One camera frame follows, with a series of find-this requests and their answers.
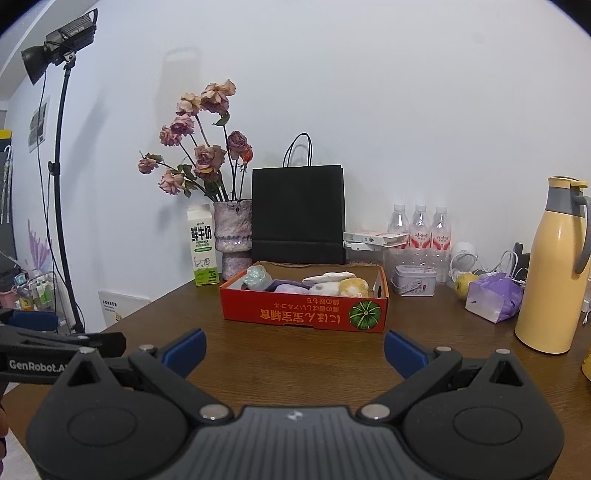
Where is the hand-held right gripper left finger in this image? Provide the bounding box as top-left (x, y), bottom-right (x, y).
top-left (67, 328), bottom-right (233, 424)

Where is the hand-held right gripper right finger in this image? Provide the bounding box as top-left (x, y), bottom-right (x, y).
top-left (358, 329), bottom-right (526, 424)

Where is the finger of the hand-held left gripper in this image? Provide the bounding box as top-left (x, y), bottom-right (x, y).
top-left (0, 325), bottom-right (127, 359)
top-left (8, 310), bottom-right (60, 335)

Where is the cardboard box orange rim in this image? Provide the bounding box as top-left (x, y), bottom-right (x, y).
top-left (219, 261), bottom-right (391, 334)

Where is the purple knitted cloth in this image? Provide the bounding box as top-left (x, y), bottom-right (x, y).
top-left (265, 280), bottom-right (311, 295)

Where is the rack with small bottles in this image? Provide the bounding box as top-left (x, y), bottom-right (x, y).
top-left (11, 270), bottom-right (61, 324)

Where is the white booklet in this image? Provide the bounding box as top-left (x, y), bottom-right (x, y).
top-left (98, 290), bottom-right (152, 329)

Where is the purple coral decoration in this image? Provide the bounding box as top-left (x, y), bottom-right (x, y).
top-left (27, 219), bottom-right (52, 273)

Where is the white printed tin box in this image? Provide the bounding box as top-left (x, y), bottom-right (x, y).
top-left (390, 264), bottom-right (438, 297)

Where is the yellow plush item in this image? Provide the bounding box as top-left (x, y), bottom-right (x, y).
top-left (338, 278), bottom-right (370, 298)

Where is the black panel yellow top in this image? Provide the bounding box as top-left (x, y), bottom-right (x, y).
top-left (0, 130), bottom-right (19, 264)

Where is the yellow pear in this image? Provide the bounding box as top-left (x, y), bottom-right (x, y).
top-left (454, 272), bottom-right (481, 297)

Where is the white green milk carton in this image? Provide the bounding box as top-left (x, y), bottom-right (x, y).
top-left (186, 204), bottom-right (220, 287)

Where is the clear container white lid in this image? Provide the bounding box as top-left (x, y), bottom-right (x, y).
top-left (344, 241), bottom-right (393, 267)

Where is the purple tissue pack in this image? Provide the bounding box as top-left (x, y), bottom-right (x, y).
top-left (465, 272), bottom-right (525, 324)

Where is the pale green roll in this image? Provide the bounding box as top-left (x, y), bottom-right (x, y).
top-left (245, 267), bottom-right (274, 291)

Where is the long white soft item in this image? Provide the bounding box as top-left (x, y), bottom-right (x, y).
top-left (302, 271), bottom-right (355, 285)

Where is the small white desk fan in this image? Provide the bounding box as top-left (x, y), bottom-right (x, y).
top-left (450, 241), bottom-right (481, 280)

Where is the white glove box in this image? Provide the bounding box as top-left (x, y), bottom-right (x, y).
top-left (344, 231), bottom-right (411, 246)

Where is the purple mottled vase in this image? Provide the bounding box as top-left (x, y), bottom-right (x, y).
top-left (212, 198), bottom-right (254, 281)

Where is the black upright device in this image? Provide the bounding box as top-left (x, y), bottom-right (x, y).
top-left (513, 242), bottom-right (532, 280)

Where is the yellow grey thermos jug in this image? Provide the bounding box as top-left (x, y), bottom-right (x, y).
top-left (515, 175), bottom-right (591, 355)

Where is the black paper bag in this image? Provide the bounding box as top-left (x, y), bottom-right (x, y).
top-left (250, 133), bottom-right (347, 265)

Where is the dried rose bouquet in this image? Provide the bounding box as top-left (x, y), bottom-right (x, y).
top-left (137, 78), bottom-right (254, 204)

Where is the studio light on stand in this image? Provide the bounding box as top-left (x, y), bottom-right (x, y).
top-left (21, 8), bottom-right (99, 335)

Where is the white cable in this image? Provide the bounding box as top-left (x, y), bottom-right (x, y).
top-left (480, 249), bottom-right (518, 280)

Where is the wall poster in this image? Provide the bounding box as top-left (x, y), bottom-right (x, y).
top-left (28, 102), bottom-right (51, 153)

